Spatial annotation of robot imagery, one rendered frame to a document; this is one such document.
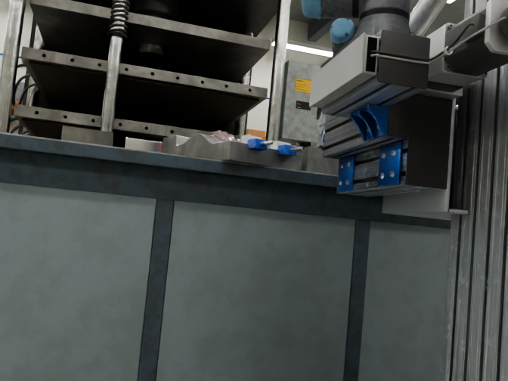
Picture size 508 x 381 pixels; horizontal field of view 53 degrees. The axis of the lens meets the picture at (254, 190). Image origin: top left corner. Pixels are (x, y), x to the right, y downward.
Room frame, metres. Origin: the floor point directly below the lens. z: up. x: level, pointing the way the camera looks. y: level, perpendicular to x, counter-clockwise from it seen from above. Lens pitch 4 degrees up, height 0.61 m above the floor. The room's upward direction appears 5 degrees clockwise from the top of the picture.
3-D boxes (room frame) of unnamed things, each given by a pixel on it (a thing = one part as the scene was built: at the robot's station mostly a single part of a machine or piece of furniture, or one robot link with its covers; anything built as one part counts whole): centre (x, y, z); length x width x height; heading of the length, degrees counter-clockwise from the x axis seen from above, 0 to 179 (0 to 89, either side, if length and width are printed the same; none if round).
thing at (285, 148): (1.51, -0.09, 0.85); 0.13 x 0.05 x 0.05; 33
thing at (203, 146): (1.71, 0.10, 0.85); 0.50 x 0.26 x 0.11; 33
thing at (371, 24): (1.17, -0.27, 1.09); 0.15 x 0.15 x 0.10
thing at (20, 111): (2.62, 0.61, 1.01); 1.10 x 0.74 x 0.05; 106
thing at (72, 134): (1.65, 0.55, 0.83); 0.20 x 0.15 x 0.07; 16
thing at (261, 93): (2.62, 0.61, 1.26); 1.10 x 0.74 x 0.05; 106
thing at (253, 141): (1.45, 0.00, 0.85); 0.13 x 0.05 x 0.05; 33
